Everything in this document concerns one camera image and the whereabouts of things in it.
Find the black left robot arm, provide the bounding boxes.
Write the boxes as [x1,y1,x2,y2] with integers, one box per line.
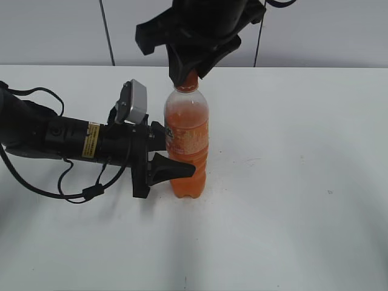
[1,80,195,204]

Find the orange bottle cap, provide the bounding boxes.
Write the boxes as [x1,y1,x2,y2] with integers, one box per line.
[175,70,198,93]

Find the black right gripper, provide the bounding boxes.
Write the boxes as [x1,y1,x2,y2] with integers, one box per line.
[135,1,266,87]

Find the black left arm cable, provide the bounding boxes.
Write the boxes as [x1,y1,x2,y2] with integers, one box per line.
[0,81,134,203]

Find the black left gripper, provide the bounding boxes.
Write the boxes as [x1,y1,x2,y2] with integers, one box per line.
[99,115,194,199]

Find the orange soda plastic bottle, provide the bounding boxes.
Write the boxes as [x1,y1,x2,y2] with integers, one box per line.
[164,87,209,199]

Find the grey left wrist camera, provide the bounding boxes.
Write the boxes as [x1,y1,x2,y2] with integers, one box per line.
[115,79,147,124]

